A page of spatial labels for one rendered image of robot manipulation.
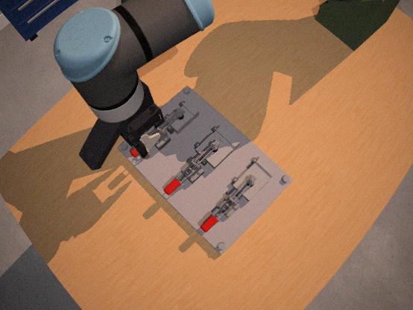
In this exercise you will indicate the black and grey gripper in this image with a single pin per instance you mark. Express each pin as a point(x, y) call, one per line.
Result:
point(139, 120)

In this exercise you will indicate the toggle clamp with red handle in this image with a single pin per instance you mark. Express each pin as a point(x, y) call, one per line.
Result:
point(231, 209)

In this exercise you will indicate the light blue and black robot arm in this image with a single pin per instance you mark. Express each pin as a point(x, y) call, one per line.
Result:
point(98, 50)

